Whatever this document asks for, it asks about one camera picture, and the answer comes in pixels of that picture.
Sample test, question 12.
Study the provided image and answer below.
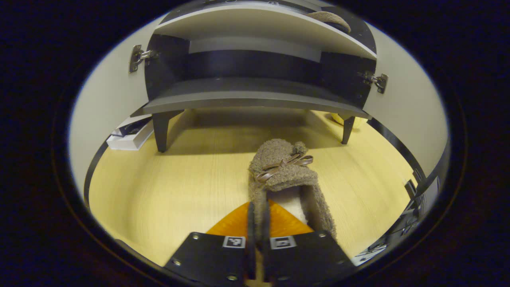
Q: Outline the white shoe cabinet door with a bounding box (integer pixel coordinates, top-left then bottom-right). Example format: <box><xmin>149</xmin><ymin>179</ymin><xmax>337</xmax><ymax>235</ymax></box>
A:
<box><xmin>69</xmin><ymin>14</ymin><xmax>168</xmax><ymax>198</ymax></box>
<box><xmin>359</xmin><ymin>22</ymin><xmax>449</xmax><ymax>188</ymax></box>

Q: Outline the brown fuzzy shoe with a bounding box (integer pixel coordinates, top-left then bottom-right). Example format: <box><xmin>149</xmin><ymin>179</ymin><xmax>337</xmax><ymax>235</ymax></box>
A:
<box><xmin>248</xmin><ymin>138</ymin><xmax>337</xmax><ymax>244</ymax></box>
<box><xmin>306</xmin><ymin>11</ymin><xmax>352</xmax><ymax>33</ymax></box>

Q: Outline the blue book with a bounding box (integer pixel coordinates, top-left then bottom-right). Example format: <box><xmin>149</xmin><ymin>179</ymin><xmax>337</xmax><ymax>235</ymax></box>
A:
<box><xmin>118</xmin><ymin>116</ymin><xmax>153</xmax><ymax>137</ymax></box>

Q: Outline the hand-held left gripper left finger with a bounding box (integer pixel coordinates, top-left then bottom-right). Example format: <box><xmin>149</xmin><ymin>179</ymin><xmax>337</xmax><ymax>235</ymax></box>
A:
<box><xmin>163</xmin><ymin>201</ymin><xmax>256</xmax><ymax>284</ymax></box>

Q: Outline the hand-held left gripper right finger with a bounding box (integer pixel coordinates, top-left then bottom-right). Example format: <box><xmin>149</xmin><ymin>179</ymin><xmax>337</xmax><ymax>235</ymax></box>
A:
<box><xmin>261</xmin><ymin>199</ymin><xmax>356</xmax><ymax>284</ymax></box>

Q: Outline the white grey shoe cabinet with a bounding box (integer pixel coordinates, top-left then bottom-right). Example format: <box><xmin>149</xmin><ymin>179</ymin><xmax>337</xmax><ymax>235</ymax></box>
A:
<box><xmin>141</xmin><ymin>0</ymin><xmax>378</xmax><ymax>153</ymax></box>

